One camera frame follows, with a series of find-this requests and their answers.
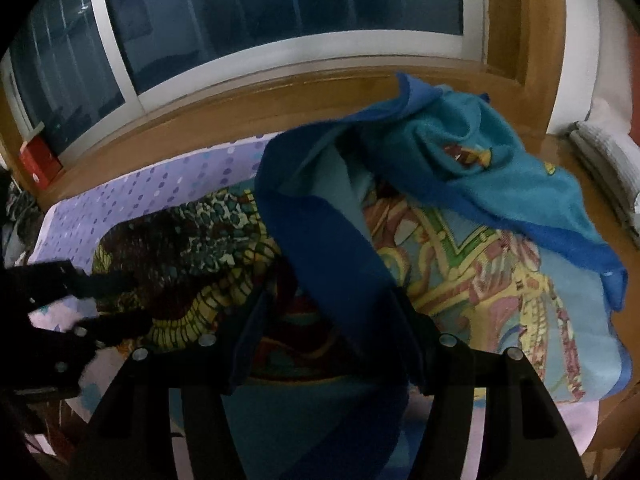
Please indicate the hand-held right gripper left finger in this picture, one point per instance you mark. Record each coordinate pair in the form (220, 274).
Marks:
(247, 340)

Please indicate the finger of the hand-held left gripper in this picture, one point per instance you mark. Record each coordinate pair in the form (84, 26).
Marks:
(115, 330)
(107, 285)

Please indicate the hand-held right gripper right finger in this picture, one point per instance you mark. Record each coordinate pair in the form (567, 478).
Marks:
(415, 350)

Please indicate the blue printed cloth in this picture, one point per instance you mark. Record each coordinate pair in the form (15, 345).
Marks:
(450, 135)

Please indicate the lavender dotted mat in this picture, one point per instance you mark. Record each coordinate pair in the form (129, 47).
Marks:
(165, 180)

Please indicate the red box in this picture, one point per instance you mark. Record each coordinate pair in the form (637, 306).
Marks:
(40, 160)

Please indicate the grey striped folded cloth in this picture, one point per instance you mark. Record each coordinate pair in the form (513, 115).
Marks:
(605, 160)

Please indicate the window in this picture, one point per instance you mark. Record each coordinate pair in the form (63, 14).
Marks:
(280, 0)

